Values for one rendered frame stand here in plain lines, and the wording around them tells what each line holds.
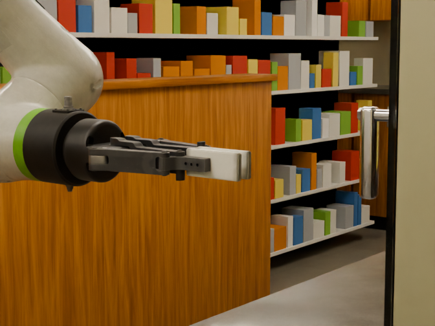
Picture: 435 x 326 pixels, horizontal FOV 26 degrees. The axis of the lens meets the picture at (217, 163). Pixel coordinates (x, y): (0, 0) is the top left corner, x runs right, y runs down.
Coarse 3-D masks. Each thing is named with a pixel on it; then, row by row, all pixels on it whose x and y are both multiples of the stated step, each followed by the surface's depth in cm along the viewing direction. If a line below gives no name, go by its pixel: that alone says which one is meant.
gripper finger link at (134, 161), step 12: (108, 156) 104; (120, 156) 103; (132, 156) 103; (144, 156) 102; (156, 156) 101; (168, 156) 101; (96, 168) 104; (108, 168) 104; (120, 168) 104; (132, 168) 103; (144, 168) 102; (156, 168) 102
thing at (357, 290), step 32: (384, 256) 147; (288, 288) 127; (320, 288) 127; (352, 288) 127; (384, 288) 127; (224, 320) 112; (256, 320) 112; (288, 320) 112; (320, 320) 112; (352, 320) 112
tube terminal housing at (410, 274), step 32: (416, 0) 81; (416, 32) 81; (416, 64) 82; (416, 96) 82; (416, 128) 82; (416, 160) 82; (416, 192) 83; (416, 224) 83; (416, 256) 83; (416, 288) 84; (416, 320) 84
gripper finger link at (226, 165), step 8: (192, 152) 102; (200, 152) 102; (208, 152) 101; (216, 152) 100; (224, 152) 100; (232, 152) 100; (216, 160) 100; (224, 160) 100; (232, 160) 99; (240, 160) 99; (216, 168) 100; (224, 168) 100; (232, 168) 99; (240, 168) 99; (192, 176) 103; (200, 176) 102; (208, 176) 101; (216, 176) 101; (224, 176) 100; (232, 176) 99; (240, 176) 99
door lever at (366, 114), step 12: (360, 108) 91; (372, 108) 90; (360, 120) 91; (372, 120) 90; (384, 120) 89; (360, 132) 91; (372, 132) 90; (360, 144) 91; (372, 144) 90; (360, 156) 91; (372, 156) 90; (360, 168) 91; (372, 168) 90; (360, 180) 91; (372, 180) 91; (360, 192) 91; (372, 192) 91
